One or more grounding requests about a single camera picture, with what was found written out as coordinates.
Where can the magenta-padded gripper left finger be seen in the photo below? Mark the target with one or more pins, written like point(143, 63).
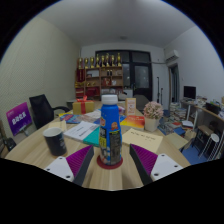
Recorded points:
point(78, 160)

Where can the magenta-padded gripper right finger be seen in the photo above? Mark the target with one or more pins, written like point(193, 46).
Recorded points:
point(144, 160)

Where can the blue drink bottle white cap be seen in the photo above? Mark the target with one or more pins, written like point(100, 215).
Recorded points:
point(110, 133)

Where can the pale yellow envelope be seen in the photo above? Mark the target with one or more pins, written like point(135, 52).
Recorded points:
point(142, 140)

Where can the black cup white inside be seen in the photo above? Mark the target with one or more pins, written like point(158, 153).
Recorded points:
point(56, 143)

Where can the teal and white book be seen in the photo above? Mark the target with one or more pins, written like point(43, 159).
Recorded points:
point(83, 131)

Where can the flat round red coaster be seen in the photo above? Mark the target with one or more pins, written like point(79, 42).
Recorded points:
point(110, 166)

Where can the orange book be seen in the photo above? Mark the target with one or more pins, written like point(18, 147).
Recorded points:
point(133, 121)

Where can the colourful printed booklet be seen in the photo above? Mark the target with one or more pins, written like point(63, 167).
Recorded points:
point(78, 118)

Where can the pink flowers in white pot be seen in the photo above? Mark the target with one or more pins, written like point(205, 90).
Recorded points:
point(153, 115)

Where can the yellow gift box red ribbon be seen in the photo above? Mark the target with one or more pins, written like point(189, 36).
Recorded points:
point(83, 107)

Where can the orange standing card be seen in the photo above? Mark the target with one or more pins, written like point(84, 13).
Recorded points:
point(130, 106)

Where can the black office chair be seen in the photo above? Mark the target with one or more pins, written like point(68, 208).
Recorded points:
point(41, 110)

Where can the white round stool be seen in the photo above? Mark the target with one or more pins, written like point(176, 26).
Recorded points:
point(210, 138)

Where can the low black chair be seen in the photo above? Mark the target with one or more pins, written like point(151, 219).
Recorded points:
point(9, 144)

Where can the purple sign board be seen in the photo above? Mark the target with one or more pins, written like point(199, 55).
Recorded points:
point(19, 119)

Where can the long wooden side desk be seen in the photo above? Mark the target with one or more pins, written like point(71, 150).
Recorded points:
point(206, 111)

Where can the black computer monitor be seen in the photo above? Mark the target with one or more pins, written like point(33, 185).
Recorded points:
point(189, 92)

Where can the wooden shelf unit with trophies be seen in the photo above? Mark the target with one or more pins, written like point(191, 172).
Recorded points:
point(100, 80)

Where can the dark framed glass door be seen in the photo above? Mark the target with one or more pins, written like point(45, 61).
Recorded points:
point(140, 75)

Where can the white wall air conditioner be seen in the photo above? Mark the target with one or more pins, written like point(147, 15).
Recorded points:
point(172, 56)

